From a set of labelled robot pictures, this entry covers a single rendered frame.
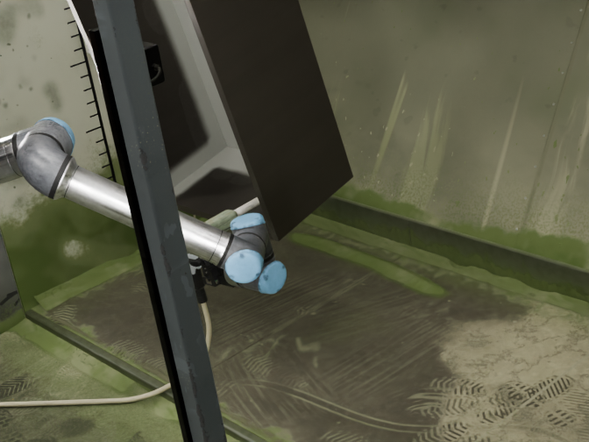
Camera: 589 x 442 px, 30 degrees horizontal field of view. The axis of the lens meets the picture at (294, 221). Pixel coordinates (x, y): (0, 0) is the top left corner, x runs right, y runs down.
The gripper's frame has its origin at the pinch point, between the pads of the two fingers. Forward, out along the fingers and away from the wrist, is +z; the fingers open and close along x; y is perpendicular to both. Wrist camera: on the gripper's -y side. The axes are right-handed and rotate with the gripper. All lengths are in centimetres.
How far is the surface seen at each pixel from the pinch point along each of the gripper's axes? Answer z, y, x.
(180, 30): 43, -48, 51
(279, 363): -4, 48, 18
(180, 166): 47, -5, 39
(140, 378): 29, 45, -11
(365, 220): 29, 42, 100
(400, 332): -26, 51, 51
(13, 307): 103, 35, -9
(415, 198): 5, 31, 103
